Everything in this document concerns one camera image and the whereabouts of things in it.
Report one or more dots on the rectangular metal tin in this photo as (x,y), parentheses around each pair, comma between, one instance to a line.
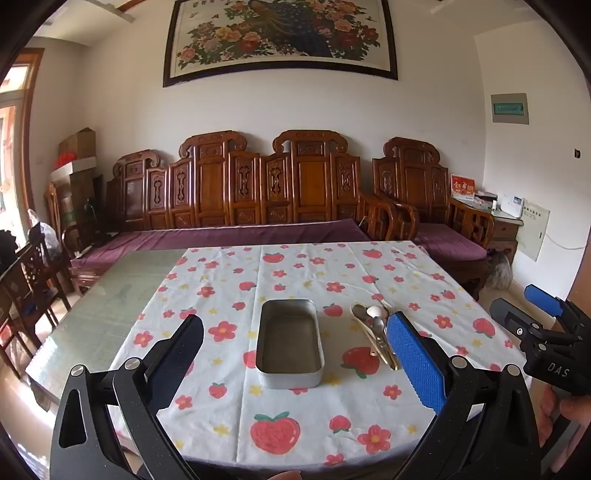
(288,376)

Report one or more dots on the wooden door frame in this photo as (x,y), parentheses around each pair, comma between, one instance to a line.
(32,138)

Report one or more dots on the black cloth bundle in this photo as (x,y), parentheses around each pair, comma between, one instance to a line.
(7,249)

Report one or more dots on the long purple seat cushion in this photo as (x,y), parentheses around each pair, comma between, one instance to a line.
(207,233)

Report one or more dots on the strawberry flower print tablecloth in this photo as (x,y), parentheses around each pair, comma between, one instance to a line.
(231,277)

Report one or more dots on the wooden side table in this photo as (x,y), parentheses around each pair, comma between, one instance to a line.
(505,230)

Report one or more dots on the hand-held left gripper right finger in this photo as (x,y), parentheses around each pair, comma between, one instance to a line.
(415,364)

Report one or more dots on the red artificial flowers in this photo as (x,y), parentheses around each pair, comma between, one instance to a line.
(64,160)

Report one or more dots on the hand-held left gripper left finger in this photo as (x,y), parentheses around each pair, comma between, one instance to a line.
(184,355)

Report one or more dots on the framed peacock flower painting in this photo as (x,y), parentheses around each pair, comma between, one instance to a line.
(277,37)

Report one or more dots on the carved wooden armchair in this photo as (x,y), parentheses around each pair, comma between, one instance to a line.
(418,180)

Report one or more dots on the clear plastic bag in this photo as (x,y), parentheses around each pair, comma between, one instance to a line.
(44,233)

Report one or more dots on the brown cardboard box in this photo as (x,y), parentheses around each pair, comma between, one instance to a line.
(78,143)

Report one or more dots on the wooden dining chair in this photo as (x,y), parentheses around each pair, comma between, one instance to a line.
(37,272)
(14,304)

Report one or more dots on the carved wooden sofa bench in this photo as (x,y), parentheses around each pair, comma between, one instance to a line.
(314,184)

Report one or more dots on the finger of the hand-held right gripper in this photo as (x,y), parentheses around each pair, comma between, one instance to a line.
(508,316)
(542,299)

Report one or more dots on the square purple seat cushion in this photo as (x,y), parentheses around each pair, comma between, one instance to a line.
(452,240)

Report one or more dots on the metal spoon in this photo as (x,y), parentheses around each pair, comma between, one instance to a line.
(378,326)

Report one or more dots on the beige plastic spoon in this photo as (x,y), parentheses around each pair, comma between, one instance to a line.
(358,310)

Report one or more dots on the grey plastic bag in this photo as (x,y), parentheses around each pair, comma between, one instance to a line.
(499,272)

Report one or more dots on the white wall panel cover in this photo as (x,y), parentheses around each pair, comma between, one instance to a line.
(533,230)

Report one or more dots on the flat white box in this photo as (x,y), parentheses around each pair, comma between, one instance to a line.
(74,170)

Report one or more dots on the person's right hand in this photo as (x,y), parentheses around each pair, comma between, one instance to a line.
(547,415)

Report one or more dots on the grey wall electrical box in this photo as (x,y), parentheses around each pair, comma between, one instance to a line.
(509,108)

